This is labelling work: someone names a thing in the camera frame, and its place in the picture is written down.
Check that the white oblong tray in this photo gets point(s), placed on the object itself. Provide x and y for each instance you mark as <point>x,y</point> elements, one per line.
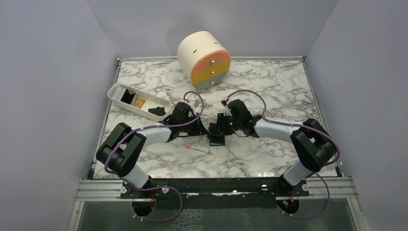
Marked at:
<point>152,101</point>

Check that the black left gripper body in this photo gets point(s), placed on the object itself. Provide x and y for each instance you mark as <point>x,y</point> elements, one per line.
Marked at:
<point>192,128</point>

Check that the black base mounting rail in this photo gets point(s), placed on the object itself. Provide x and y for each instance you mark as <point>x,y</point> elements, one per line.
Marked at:
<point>212,193</point>

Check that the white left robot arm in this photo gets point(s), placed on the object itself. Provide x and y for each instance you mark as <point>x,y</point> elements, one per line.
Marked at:
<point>122,148</point>

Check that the orange capped syringe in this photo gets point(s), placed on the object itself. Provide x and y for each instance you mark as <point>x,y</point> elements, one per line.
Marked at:
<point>197,149</point>

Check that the stack of cards in tray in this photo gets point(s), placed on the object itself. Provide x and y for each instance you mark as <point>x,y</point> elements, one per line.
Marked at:
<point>124,95</point>

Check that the cream round drawer cabinet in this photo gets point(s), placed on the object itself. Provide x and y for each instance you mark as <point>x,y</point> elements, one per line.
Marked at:
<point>203,60</point>

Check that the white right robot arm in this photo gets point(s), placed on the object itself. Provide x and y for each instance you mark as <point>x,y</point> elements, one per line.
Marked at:
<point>311,142</point>

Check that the black card holder wallet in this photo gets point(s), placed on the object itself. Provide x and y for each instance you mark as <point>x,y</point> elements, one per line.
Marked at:
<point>215,140</point>

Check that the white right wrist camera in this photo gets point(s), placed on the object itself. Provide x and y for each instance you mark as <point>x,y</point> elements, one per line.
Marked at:
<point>227,111</point>

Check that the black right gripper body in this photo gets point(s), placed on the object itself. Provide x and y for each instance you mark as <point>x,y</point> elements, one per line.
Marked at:
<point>237,123</point>

